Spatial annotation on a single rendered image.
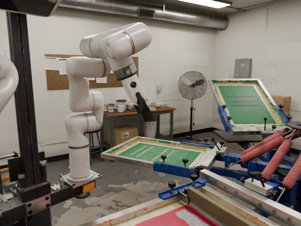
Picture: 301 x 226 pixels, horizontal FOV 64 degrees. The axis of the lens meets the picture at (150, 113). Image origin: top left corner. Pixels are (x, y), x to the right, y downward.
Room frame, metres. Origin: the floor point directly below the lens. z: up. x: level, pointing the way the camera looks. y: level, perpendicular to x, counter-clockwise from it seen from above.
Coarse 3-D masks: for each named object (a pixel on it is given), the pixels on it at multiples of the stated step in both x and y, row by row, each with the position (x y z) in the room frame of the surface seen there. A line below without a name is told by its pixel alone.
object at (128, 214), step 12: (204, 192) 1.26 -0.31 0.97; (216, 192) 1.21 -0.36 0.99; (144, 204) 1.09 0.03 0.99; (156, 204) 1.11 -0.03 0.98; (168, 204) 1.15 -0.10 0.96; (228, 204) 1.11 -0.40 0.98; (240, 204) 1.09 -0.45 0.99; (108, 216) 1.00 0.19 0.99; (120, 216) 1.00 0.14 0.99; (132, 216) 1.03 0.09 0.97; (252, 216) 1.00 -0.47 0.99
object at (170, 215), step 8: (184, 208) 1.12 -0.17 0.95; (192, 208) 1.12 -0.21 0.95; (160, 216) 1.05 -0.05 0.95; (168, 216) 1.05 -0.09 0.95; (176, 216) 1.05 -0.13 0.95; (200, 216) 1.05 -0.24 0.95; (144, 224) 0.99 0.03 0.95; (152, 224) 0.99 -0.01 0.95; (176, 224) 0.99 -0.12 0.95; (184, 224) 0.99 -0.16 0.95; (208, 224) 0.99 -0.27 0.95; (216, 224) 0.99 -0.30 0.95
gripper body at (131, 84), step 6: (126, 78) 0.76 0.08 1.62; (132, 78) 0.76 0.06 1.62; (138, 78) 0.77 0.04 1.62; (126, 84) 0.76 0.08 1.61; (132, 84) 0.76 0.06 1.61; (138, 84) 0.76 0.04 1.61; (126, 90) 0.78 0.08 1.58; (132, 90) 0.76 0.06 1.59; (138, 90) 0.76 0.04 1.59; (132, 96) 0.76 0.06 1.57; (144, 96) 0.77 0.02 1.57
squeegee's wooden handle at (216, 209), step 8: (192, 192) 1.10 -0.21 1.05; (200, 192) 1.08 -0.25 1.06; (192, 200) 1.10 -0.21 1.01; (200, 200) 1.06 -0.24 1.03; (208, 200) 1.02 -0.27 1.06; (208, 208) 1.01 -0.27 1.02; (216, 208) 0.97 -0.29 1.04; (224, 208) 0.95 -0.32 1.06; (216, 216) 0.97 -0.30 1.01; (224, 216) 0.93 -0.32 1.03; (232, 216) 0.90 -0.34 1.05; (240, 216) 0.89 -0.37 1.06; (232, 224) 0.90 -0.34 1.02; (240, 224) 0.87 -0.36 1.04; (248, 224) 0.84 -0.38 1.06
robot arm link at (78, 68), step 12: (72, 60) 0.94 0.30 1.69; (84, 60) 0.96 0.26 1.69; (96, 60) 0.99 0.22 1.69; (72, 72) 0.95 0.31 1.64; (84, 72) 0.95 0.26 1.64; (96, 72) 0.98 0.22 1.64; (72, 84) 1.01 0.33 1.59; (84, 84) 1.02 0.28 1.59; (72, 96) 1.03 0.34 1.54; (84, 96) 1.04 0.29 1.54; (96, 96) 1.08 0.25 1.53; (72, 108) 1.04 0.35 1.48; (84, 108) 1.05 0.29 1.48; (96, 108) 1.09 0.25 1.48; (96, 120) 1.11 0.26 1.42
